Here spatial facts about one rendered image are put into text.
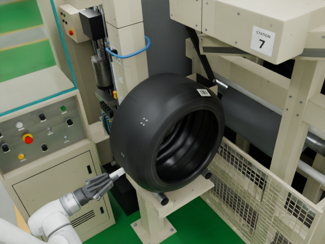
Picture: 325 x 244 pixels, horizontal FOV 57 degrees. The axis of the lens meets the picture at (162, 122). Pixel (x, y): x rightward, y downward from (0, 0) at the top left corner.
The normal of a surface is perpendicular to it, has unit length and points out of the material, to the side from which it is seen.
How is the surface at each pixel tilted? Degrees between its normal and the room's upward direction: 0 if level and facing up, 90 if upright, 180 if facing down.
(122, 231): 0
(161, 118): 48
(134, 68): 90
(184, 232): 0
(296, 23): 90
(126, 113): 44
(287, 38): 90
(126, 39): 90
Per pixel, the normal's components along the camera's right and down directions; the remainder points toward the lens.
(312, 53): -0.83, 0.38
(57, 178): 0.55, 0.49
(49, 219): 0.11, -0.40
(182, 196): -0.06, -0.79
